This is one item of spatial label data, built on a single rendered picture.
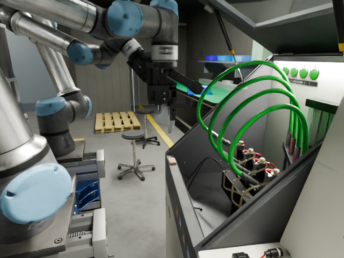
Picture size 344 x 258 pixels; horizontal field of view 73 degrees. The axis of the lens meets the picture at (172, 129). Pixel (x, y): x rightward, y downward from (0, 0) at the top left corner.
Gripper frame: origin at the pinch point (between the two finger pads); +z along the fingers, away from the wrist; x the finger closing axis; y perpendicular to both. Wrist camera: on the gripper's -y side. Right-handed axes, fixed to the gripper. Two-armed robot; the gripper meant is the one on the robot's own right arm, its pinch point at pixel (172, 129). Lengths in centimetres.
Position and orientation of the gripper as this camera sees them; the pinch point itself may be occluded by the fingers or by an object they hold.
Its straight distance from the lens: 71.6
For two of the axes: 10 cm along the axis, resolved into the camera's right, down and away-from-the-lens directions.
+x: 1.4, 2.9, -9.5
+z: 0.0, 9.6, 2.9
